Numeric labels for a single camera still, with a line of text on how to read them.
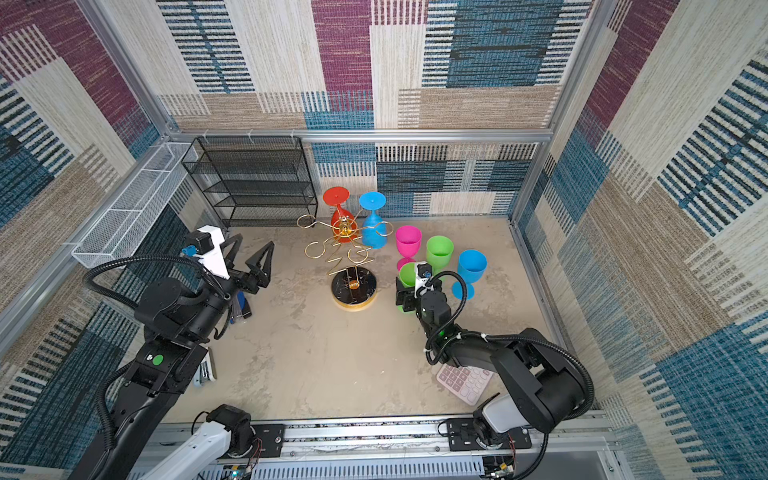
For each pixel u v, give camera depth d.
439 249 0.96
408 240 0.97
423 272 0.74
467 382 0.81
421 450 0.74
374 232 0.91
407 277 0.87
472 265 0.90
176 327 0.45
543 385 0.44
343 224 0.78
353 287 1.00
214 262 0.50
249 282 0.54
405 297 0.78
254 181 1.09
